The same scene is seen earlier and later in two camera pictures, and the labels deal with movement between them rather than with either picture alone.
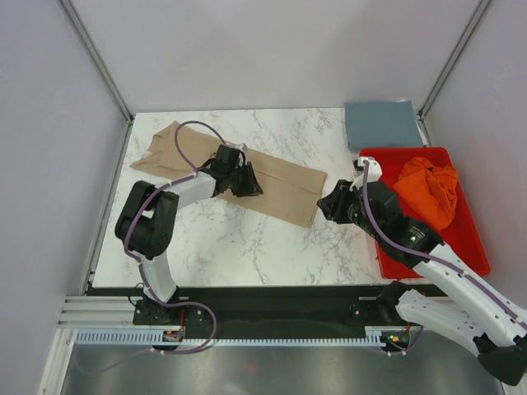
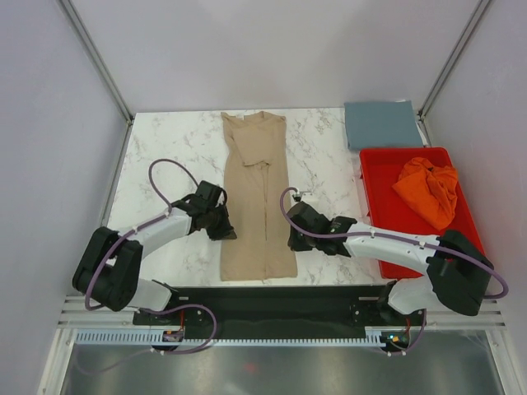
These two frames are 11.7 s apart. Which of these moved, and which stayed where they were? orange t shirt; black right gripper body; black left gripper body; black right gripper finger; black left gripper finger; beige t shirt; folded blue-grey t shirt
Moved: black left gripper body; beige t shirt; black right gripper body; black left gripper finger; black right gripper finger
Stayed: folded blue-grey t shirt; orange t shirt
